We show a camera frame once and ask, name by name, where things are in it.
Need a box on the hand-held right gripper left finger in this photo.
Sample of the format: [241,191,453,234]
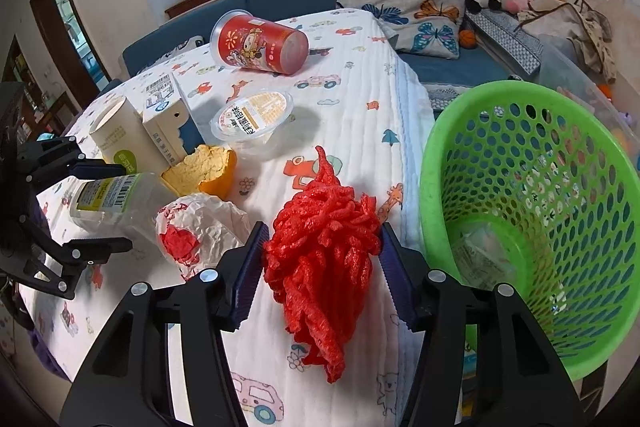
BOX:
[60,221,271,427]

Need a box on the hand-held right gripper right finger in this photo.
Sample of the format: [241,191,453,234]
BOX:
[379,223,583,427]

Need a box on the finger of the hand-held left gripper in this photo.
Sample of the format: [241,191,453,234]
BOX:
[17,136,127,188]
[22,207,134,300]

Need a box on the clear plastic bottle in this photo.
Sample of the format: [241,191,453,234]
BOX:
[67,172,171,253]

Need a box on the red foam fruit net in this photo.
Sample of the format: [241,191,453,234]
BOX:
[262,146,383,384]

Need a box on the green plastic basket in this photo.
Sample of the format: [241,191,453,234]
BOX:
[419,81,636,382]

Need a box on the yellow wrapper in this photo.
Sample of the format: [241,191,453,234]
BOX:
[161,144,238,200]

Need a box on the beige paper cup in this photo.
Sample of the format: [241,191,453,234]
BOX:
[89,96,173,168]

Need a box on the white plastic bag red print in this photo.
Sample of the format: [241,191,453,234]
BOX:
[155,194,256,283]

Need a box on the clear plastic packet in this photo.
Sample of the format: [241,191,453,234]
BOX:
[450,227,531,293]

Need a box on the white carton box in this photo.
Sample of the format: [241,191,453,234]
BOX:
[141,73,203,158]

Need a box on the wooden doorway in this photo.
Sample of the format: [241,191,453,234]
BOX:
[30,0,112,94]

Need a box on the small butterfly pillow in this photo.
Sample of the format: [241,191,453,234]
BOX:
[162,36,206,58]

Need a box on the clear lidded dessert cup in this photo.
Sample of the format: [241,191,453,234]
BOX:
[210,89,295,158]

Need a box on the blue white patterned cloth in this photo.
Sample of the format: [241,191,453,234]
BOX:
[425,82,468,110]
[470,12,545,75]

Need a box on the red printed cup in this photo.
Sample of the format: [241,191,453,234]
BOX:
[210,9,309,75]

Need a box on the blue sofa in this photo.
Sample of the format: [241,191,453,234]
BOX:
[122,0,551,108]

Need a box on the clear plastic storage box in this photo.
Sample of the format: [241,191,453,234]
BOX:
[537,32,640,152]

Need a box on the beige cloth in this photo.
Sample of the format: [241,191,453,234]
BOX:
[520,0,617,82]

